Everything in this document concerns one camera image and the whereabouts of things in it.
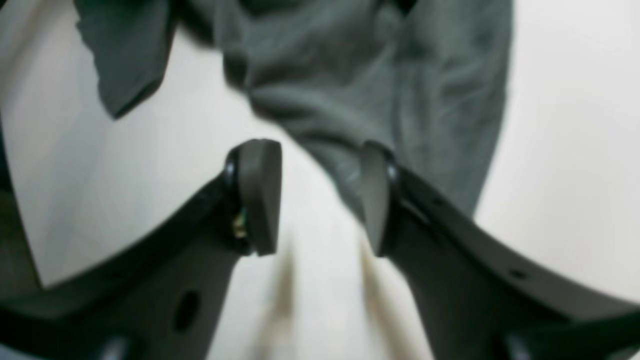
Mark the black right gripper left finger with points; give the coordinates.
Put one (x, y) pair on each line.
(161, 298)

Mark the dark grey t-shirt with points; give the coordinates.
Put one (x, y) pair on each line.
(426, 78)

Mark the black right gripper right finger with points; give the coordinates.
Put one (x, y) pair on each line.
(478, 299)

